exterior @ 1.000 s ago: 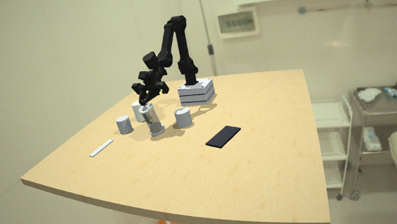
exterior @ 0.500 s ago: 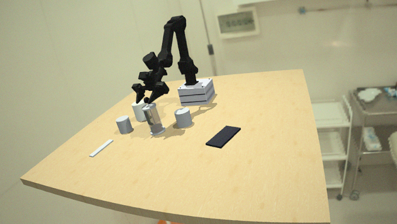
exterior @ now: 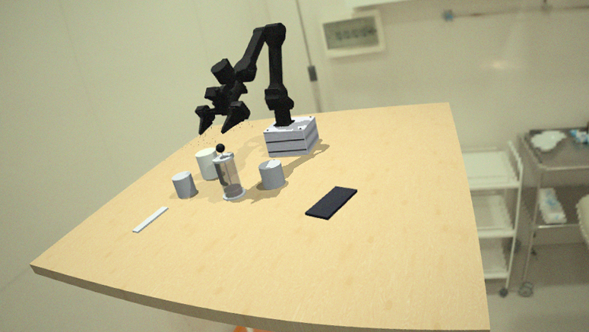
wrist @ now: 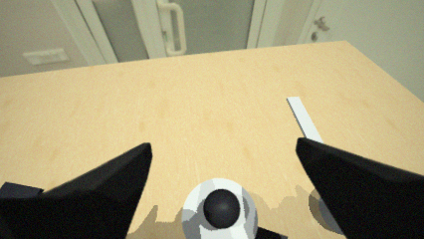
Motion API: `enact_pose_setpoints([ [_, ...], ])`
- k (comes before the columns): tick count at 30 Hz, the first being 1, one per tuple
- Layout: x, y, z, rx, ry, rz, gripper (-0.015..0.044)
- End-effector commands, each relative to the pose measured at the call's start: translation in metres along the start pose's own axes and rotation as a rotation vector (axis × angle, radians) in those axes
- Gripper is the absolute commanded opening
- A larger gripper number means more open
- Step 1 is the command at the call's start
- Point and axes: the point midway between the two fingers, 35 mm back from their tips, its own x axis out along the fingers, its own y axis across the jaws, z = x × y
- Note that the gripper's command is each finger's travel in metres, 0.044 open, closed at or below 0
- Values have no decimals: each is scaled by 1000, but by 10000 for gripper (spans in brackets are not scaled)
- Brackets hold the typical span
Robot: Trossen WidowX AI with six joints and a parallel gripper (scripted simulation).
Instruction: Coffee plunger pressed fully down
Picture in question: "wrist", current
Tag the white flat bar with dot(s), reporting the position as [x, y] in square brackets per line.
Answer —
[305, 123]

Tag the glass coffee plunger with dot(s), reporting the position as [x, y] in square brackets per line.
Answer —
[220, 208]

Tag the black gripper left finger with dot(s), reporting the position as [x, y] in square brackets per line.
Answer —
[99, 204]

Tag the dark grey flat rectangular slab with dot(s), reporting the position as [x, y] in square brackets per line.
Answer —
[12, 190]

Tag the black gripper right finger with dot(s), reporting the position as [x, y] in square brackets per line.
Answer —
[367, 199]

